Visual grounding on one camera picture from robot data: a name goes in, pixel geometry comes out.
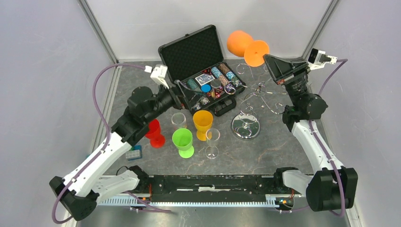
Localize orange plastic wine glass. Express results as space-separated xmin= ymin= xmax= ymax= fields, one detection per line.
xmin=227 ymin=30 xmax=270 ymax=67

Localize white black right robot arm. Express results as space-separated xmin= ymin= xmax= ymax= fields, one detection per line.
xmin=263 ymin=49 xmax=358 ymax=217

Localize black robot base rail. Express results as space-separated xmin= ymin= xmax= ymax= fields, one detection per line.
xmin=128 ymin=166 xmax=302 ymax=210

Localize grey round dealer button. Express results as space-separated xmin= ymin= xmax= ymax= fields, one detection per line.
xmin=210 ymin=79 xmax=222 ymax=89

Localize yellow plastic wine glass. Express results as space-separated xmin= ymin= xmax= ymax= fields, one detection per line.
xmin=192 ymin=110 xmax=213 ymax=141

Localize black poker chip case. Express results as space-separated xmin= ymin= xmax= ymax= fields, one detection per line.
xmin=158 ymin=25 xmax=246 ymax=116

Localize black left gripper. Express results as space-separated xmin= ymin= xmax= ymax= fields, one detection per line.
xmin=144 ymin=79 xmax=206 ymax=124

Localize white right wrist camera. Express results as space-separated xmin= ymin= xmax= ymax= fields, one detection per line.
xmin=307 ymin=48 xmax=338 ymax=70

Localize green blue toy bricks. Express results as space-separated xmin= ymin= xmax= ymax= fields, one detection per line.
xmin=125 ymin=145 xmax=142 ymax=161

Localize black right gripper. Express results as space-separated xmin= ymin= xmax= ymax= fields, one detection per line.
xmin=263 ymin=53 xmax=311 ymax=108

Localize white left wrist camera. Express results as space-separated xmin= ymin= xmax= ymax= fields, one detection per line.
xmin=144 ymin=64 xmax=170 ymax=89

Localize clear wine glass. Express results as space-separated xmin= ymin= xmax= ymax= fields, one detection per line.
xmin=205 ymin=128 xmax=220 ymax=159
xmin=171 ymin=113 xmax=187 ymax=130

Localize red plastic wine glass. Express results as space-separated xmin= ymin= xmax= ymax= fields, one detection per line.
xmin=145 ymin=119 xmax=166 ymax=148

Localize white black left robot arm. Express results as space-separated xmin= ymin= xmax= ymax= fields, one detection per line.
xmin=49 ymin=80 xmax=201 ymax=224

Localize blue playing card deck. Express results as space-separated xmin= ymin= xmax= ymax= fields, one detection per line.
xmin=195 ymin=74 xmax=215 ymax=86

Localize chrome wire wine glass rack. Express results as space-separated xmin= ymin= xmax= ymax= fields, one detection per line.
xmin=230 ymin=78 xmax=288 ymax=141

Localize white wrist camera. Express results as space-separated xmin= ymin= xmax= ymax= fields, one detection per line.
xmin=144 ymin=64 xmax=170 ymax=89
xmin=307 ymin=48 xmax=338 ymax=70

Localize blue round dealer chip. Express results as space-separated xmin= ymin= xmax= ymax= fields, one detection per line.
xmin=201 ymin=84 xmax=211 ymax=93

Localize green plastic wine glass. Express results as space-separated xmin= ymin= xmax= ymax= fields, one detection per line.
xmin=172 ymin=128 xmax=194 ymax=158

